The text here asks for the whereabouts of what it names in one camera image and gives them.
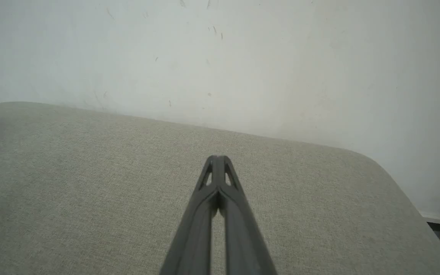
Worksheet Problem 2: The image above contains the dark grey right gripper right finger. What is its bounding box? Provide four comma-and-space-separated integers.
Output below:
217, 155, 278, 275

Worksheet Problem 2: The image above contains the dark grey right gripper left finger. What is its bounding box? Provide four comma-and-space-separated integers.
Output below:
159, 155, 218, 275

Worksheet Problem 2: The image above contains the white wall baseboard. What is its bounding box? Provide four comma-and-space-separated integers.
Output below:
418, 211, 440, 226

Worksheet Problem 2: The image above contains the grey fabric sofa cushion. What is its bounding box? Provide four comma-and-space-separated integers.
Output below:
0, 101, 440, 275

